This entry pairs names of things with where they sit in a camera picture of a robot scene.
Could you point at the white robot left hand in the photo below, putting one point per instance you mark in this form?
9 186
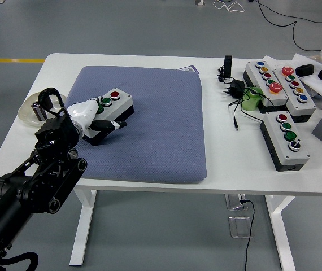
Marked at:
83 111

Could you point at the grey four-button control box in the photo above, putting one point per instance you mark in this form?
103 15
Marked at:
121 105

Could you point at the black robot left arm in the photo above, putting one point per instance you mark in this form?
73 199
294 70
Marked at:
36 180

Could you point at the five-button box with mushroom button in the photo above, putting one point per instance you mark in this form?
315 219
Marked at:
252 70
298 105

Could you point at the grey four-button box with selector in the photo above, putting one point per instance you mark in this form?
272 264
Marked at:
279 141

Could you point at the dark cylindrical battery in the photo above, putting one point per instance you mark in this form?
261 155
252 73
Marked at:
38 112

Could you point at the translucent shallow dish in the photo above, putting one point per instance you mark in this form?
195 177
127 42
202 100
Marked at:
25 114

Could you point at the blue-grey padded mat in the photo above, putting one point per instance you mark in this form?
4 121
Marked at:
155 127

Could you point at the white table leg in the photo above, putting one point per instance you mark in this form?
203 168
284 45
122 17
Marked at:
282 240
83 226

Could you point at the small black upright box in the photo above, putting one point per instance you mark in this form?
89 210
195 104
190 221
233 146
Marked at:
228 66

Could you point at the black power adapter plug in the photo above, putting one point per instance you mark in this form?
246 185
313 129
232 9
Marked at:
237 86

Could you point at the green plastic cylinder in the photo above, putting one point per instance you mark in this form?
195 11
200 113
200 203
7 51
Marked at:
248 104

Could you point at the clear plastic floor plate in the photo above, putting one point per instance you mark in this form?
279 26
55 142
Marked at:
238 227
234 201

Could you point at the white foam sheet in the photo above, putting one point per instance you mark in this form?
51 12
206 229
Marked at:
319 86

